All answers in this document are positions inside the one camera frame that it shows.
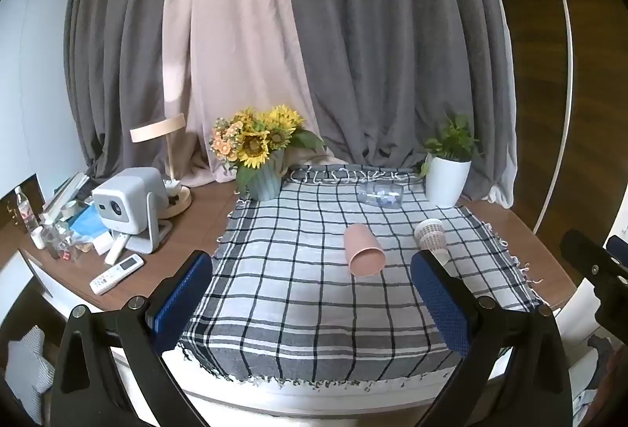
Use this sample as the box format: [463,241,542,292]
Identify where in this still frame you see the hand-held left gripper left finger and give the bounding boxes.
[50,250,214,427]

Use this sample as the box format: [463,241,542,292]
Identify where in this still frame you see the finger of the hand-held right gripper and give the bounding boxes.
[560,229,628,290]

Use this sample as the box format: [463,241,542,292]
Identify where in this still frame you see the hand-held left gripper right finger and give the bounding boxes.
[411,250,574,427]

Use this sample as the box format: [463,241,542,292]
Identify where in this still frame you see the pink cup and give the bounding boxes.
[343,223,386,277]

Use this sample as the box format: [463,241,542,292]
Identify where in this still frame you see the patterned paper cup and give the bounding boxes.
[414,218,449,267]

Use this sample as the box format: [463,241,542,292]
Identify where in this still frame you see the large white remote control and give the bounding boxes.
[89,254,145,295]

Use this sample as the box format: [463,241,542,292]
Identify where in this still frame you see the checkered cloth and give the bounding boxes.
[175,165,544,389]

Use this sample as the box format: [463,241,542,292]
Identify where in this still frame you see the small white remote control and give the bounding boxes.
[104,233,131,265]

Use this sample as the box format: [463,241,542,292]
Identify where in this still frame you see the white projector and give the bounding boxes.
[92,167,173,254]

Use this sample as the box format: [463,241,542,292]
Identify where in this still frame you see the blue packet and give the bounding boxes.
[69,203,111,243]

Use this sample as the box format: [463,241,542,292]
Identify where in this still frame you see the clear plastic container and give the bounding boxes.
[356,182,405,208]

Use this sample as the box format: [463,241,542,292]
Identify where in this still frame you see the green plant in white pot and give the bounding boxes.
[418,114,480,207]

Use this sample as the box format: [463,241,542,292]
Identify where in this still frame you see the wooden desk lamp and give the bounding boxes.
[130,113,192,220]

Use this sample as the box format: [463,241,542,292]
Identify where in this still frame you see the striped star cushion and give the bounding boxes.
[6,326,56,411]

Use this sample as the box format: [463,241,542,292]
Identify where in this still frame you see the sunflower bouquet in green vase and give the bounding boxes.
[209,104,327,201]

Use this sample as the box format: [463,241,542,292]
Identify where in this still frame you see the clear plastic bottle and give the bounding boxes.
[14,186,41,234]

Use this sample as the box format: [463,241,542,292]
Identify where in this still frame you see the grey curtain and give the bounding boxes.
[275,0,518,207]
[64,0,180,180]

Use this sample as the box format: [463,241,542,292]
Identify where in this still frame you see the pink curtain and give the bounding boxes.
[162,0,339,188]

